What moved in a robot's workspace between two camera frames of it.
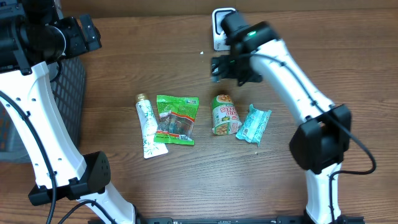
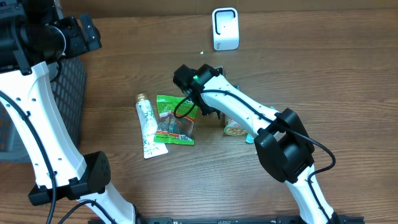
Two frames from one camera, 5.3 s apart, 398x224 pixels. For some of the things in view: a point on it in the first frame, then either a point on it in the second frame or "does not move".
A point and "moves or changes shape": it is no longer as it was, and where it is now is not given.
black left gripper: [81, 45] does not move
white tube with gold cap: [148, 127] does not move
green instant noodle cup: [226, 119] moves or changes shape
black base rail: [239, 219] does not move
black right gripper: [229, 70] → [208, 109]
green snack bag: [176, 119] does not move
